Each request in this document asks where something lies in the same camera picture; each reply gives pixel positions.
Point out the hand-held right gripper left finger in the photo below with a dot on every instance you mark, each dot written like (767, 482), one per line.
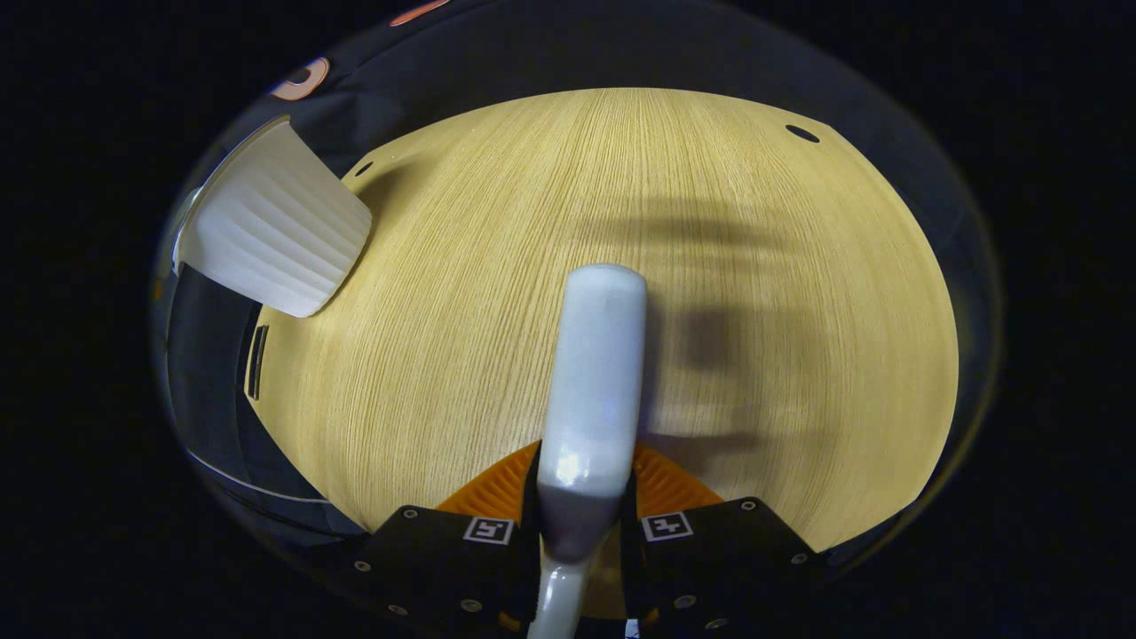
(444, 559)

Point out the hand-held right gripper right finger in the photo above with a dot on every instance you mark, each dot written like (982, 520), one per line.
(719, 559)

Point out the small white broom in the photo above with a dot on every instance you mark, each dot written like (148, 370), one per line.
(590, 382)

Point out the white ribbed garbage bin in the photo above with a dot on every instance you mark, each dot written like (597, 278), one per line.
(275, 222)

